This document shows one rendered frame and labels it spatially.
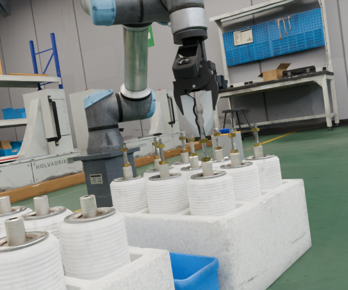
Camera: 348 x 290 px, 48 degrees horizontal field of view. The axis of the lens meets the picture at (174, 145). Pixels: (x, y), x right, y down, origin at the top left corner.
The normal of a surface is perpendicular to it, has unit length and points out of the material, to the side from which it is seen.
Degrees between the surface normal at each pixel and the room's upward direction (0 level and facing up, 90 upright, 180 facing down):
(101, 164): 90
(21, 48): 90
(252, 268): 90
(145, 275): 90
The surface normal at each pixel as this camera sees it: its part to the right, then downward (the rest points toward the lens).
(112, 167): 0.24, 0.02
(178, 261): -0.63, 0.10
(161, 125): 0.85, -0.10
